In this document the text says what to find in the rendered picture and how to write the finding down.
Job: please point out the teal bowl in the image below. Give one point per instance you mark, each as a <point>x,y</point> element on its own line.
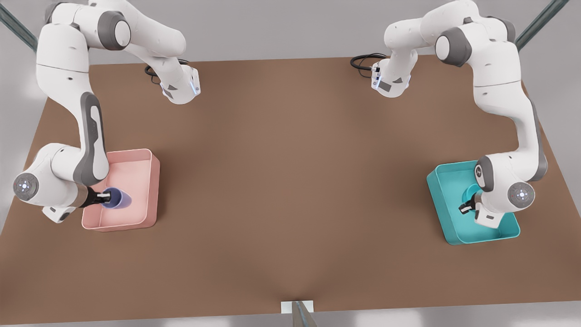
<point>467,193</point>

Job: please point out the blue cup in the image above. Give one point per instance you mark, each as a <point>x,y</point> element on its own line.
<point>119,199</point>

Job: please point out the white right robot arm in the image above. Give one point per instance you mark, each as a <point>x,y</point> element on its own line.
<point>61,68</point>

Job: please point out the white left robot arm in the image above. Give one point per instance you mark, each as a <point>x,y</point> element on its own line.
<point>497,81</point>

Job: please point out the teal box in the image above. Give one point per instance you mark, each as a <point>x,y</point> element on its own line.
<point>447,200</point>

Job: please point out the pink box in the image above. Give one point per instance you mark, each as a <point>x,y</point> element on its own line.
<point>135,181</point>

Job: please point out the silver frame post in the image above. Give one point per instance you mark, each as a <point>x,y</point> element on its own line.
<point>540,22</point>
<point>302,317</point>
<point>18,29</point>

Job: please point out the white post foot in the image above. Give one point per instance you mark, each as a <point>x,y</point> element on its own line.
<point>286,307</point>

